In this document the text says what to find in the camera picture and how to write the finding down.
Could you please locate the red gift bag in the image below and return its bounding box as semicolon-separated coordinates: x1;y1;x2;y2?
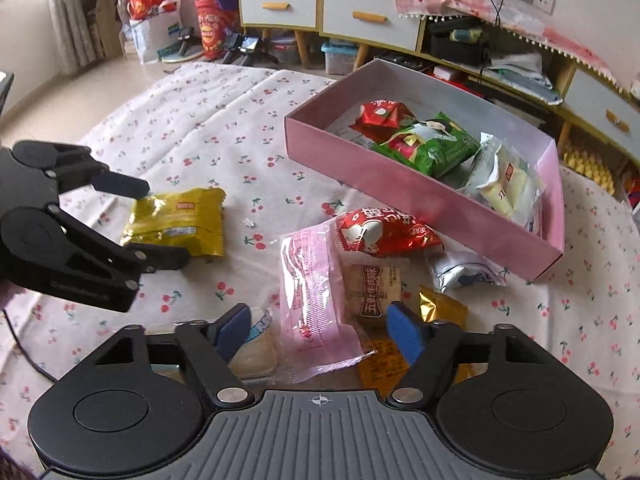
127;0;171;21

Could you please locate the long silver white packet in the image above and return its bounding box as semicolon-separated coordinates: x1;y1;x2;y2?
325;119;381;151

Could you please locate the yellow egg tray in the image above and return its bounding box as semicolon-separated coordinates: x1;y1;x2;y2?
564;147;618;193

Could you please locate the clear bread packet blue label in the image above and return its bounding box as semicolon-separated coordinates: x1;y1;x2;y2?
227;305;281;381

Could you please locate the pink lace cloth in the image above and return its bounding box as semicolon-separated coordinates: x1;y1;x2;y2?
395;0;626;91

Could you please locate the orange snack packet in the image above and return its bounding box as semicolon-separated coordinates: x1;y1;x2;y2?
357;337;476;393

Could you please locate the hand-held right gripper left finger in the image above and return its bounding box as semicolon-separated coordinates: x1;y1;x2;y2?
95;302;253;407

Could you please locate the black tripod device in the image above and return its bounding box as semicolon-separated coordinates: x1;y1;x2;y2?
220;32;266;66

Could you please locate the white packet blue label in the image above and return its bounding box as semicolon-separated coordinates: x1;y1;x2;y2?
427;249;512;295

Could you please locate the brown label cracker packet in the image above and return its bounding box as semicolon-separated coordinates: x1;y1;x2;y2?
345;255;403;328

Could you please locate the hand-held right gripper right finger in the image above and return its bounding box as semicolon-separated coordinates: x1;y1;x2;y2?
385;301;546;407

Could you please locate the black cable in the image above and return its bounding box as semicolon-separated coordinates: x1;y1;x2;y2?
0;307;57;382

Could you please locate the grey curtain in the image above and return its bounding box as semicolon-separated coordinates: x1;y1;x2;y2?
47;0;96;68

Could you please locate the red snack packet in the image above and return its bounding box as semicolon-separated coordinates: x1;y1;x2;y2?
349;100;418;143
334;207;445;261

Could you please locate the black case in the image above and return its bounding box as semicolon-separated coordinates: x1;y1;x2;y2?
429;16;488;66

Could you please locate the gold foil packet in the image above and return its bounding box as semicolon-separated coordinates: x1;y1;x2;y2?
417;285;471;333

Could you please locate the yellow snack packet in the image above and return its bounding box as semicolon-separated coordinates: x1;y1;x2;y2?
121;187;226;259

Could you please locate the pink cardboard box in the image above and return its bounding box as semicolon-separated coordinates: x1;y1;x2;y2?
284;57;566;281

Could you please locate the blue lid storage box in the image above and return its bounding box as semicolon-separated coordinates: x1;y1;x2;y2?
320;40;361;76

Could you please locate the red printed bag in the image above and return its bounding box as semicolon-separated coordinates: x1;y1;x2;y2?
195;0;240;61

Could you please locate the white paper shopping bag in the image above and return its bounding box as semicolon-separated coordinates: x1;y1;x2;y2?
129;0;183;65

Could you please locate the wooden cabinet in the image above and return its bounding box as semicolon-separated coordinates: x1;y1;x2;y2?
235;0;640;171

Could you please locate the clear storage box orange latch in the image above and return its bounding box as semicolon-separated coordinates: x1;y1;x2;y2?
272;37;303;66

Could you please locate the pink translucent packet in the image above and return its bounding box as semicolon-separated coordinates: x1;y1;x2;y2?
279;220;376;386

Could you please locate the pale yellow bread packet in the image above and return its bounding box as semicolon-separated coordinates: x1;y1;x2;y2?
457;132;547;238

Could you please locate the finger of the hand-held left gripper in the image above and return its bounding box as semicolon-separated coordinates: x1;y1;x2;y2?
47;205;191;291
11;140;151;200

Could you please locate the green snack packet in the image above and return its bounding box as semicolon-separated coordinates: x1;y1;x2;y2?
372;111;481;178

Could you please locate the white cabinet drawer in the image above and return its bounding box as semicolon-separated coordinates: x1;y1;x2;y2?
239;0;318;31
567;67;640;153
322;0;426;53

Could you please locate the cherry print tablecloth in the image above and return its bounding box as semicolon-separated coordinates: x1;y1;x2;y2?
0;62;640;480

